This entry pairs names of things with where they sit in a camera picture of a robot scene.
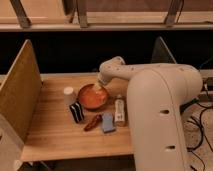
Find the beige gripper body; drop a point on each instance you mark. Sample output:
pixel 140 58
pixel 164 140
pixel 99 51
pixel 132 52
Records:
pixel 97 87

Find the white ceramic cup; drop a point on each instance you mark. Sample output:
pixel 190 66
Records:
pixel 69 95

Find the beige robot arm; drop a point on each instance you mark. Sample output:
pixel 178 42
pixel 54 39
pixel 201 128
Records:
pixel 155 93

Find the black white striped eraser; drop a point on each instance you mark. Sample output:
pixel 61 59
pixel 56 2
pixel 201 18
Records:
pixel 77 112

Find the orange bowl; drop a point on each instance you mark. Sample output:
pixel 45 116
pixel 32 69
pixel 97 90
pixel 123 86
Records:
pixel 92 99

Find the white glue bottle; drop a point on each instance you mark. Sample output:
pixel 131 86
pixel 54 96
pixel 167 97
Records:
pixel 119 117

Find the red brown chili pepper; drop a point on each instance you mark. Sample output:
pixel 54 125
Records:
pixel 93 122

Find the blue sponge block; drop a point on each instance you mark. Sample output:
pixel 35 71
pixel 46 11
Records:
pixel 107 123

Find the left wooden side panel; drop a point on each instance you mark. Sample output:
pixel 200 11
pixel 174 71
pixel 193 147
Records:
pixel 19 92

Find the wooden shelf frame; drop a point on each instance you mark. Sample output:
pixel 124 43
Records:
pixel 105 15

